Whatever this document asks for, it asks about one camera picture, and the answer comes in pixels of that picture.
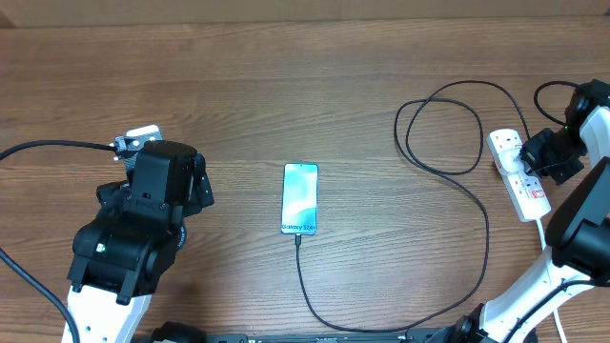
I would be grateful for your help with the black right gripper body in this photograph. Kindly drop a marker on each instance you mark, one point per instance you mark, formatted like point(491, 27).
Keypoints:
point(553, 153)

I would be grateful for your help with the blue Galaxy smartphone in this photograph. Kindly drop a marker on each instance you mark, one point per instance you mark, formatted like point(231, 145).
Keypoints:
point(299, 199)

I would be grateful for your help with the white power strip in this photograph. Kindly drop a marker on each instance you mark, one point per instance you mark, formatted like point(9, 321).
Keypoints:
point(525, 191)

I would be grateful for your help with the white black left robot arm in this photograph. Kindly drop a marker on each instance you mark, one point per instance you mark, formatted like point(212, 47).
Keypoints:
point(119, 257)

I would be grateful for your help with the white charger adapter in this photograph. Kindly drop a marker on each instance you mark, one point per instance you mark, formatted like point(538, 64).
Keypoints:
point(510, 162)

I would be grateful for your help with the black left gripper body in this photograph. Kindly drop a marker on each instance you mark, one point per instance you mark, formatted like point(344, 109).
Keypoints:
point(197, 210)

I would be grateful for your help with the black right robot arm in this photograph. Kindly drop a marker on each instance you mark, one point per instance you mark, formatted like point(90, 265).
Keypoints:
point(575, 242)

